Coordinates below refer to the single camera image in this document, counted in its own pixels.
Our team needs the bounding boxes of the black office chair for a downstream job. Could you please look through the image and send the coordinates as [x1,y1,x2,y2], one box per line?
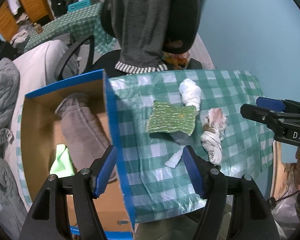
[53,0,200,81]

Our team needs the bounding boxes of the wooden board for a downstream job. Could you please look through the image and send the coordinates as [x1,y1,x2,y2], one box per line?
[270,141,296,200]

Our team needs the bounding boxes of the dark grey hanging sweater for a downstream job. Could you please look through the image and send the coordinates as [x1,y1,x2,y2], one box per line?
[109,0,171,74]

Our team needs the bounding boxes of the blue cardboard box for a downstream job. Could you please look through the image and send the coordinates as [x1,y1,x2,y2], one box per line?
[20,70,133,239]

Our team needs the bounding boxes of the far green checkered table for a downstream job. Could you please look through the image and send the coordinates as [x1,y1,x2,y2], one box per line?
[24,3,116,55]

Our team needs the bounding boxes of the green checkered tablecloth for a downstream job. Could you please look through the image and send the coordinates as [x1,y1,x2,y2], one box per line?
[106,69,273,223]

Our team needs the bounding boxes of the teal plastic basket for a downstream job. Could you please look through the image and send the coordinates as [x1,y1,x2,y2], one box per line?
[68,0,91,12]

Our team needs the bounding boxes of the orange wooden cabinet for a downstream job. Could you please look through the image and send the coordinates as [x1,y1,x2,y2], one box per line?
[0,0,53,41]

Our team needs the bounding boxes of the green scouring pad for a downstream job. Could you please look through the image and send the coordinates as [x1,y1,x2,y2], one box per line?
[146,101,197,136]

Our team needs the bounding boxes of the white knotted plastic bag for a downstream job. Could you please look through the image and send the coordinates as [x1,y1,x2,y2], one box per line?
[179,78,202,112]

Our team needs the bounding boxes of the grey sweatpants in box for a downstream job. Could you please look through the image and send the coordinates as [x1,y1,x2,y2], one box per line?
[55,92,110,171]

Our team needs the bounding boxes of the light green cloth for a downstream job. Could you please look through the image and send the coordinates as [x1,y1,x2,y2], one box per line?
[50,144,75,178]

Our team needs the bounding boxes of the pink white knotted bag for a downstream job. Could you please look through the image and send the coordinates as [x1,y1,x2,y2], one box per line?
[200,108,228,165]

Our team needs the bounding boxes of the orange plastic bag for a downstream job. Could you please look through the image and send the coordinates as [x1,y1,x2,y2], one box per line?
[162,51,191,70]

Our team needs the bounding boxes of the grey quilted jacket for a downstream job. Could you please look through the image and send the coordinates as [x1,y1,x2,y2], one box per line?
[0,58,20,129]

